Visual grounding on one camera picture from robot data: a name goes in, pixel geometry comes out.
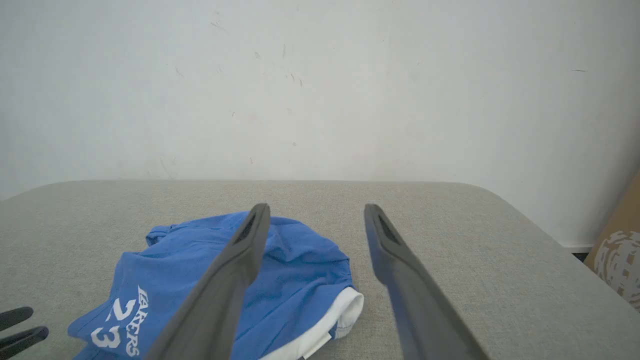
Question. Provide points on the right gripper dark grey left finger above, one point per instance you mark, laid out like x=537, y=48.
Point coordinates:
x=220, y=295

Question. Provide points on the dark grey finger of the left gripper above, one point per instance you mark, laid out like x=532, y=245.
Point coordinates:
x=22, y=337
x=14, y=317

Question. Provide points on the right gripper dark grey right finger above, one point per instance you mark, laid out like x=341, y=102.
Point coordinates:
x=417, y=300

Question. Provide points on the blue Lakers 23 garment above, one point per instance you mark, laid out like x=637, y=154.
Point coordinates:
x=280, y=280

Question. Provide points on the brown cardboard box with print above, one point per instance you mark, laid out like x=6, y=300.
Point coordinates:
x=619, y=250

